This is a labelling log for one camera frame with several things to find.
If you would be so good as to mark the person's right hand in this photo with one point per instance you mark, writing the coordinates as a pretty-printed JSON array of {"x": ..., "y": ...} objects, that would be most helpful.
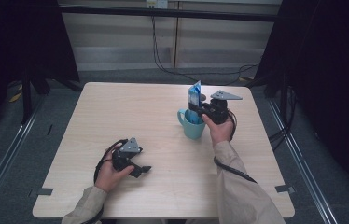
[{"x": 220, "y": 130}]

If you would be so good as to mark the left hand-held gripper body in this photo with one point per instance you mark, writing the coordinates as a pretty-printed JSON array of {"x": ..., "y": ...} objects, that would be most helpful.
[{"x": 126, "y": 157}]

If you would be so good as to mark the person's left hand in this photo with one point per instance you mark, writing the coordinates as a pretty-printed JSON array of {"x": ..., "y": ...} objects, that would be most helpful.
[{"x": 110, "y": 177}]

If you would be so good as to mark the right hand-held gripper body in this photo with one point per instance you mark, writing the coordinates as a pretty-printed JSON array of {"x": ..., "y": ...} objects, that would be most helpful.
[{"x": 217, "y": 110}]

